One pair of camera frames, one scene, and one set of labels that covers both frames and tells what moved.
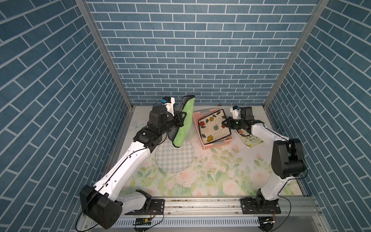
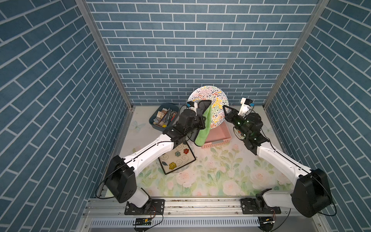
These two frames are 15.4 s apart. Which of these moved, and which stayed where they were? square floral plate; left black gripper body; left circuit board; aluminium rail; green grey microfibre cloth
Moved: left black gripper body; square floral plate; green grey microfibre cloth
Stayed: left circuit board; aluminium rail
